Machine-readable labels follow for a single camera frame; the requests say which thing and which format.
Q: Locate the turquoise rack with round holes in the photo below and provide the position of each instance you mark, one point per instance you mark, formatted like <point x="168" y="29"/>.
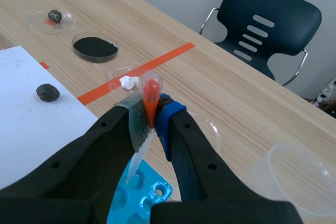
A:
<point x="136" y="197"/>

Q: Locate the small dark stone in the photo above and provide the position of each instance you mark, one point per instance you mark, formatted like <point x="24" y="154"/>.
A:
<point x="54" y="15"/>
<point x="47" y="93"/>

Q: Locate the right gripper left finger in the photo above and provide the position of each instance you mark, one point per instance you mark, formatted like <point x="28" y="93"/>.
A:
<point x="78" y="171"/>

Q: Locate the glass dish with black powder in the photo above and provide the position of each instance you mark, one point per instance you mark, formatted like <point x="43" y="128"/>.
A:
<point x="95" y="47"/>

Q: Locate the dark blue chair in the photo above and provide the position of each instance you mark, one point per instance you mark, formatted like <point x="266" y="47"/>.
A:
<point x="265" y="24"/>

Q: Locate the white sheet of paper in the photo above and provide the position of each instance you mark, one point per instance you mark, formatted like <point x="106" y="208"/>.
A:
<point x="31" y="113"/>

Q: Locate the clear glass dish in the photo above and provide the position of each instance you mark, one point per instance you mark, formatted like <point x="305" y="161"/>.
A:
<point x="302" y="176"/>
<point x="50" y="22"/>
<point x="210" y="132"/>
<point x="123" y="77"/>

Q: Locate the white lump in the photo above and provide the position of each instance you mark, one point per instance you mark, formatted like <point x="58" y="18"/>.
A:
<point x="128" y="81"/>

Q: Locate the dropper with red bulb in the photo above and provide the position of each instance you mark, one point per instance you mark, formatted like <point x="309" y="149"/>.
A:
<point x="149" y="98"/>

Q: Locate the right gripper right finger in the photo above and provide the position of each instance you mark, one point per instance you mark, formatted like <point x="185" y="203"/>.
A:
<point x="207" y="182"/>

